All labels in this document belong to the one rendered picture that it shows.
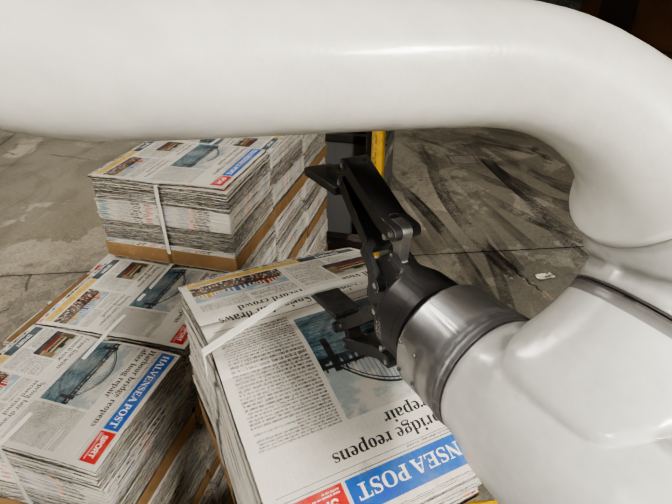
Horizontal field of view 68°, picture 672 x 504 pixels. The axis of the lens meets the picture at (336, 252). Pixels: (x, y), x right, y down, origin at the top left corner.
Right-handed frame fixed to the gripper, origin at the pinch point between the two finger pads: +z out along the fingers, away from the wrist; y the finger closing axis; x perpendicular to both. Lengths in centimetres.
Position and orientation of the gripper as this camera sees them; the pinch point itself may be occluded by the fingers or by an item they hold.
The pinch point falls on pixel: (323, 232)
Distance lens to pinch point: 53.8
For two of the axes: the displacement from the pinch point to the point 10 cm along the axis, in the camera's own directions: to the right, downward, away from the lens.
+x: 8.9, -2.1, 4.0
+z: -4.5, -4.0, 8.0
